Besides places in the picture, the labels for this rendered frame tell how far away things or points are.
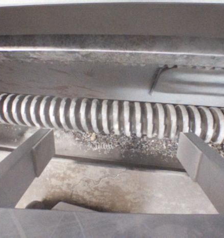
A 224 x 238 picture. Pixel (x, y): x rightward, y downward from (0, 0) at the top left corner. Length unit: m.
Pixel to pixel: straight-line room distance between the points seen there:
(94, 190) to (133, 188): 0.21
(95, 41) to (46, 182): 0.95
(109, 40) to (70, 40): 0.04
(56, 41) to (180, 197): 0.92
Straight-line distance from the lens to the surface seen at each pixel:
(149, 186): 0.95
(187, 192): 0.99
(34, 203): 1.00
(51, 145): 0.16
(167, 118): 0.18
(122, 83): 0.31
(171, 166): 0.52
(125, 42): 0.17
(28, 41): 0.20
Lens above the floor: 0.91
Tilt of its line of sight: 80 degrees down
